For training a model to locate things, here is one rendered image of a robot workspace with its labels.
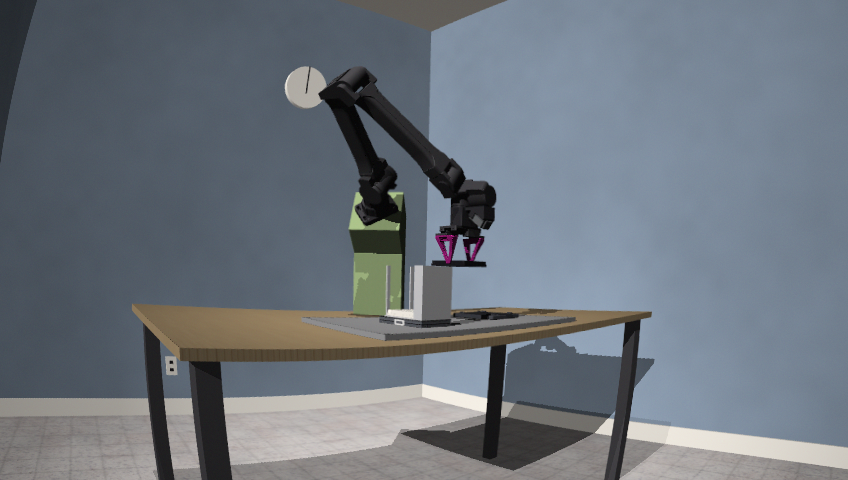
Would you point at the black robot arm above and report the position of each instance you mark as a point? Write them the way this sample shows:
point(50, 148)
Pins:
point(375, 182)

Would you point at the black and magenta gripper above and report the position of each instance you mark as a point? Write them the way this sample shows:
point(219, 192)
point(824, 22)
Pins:
point(450, 233)

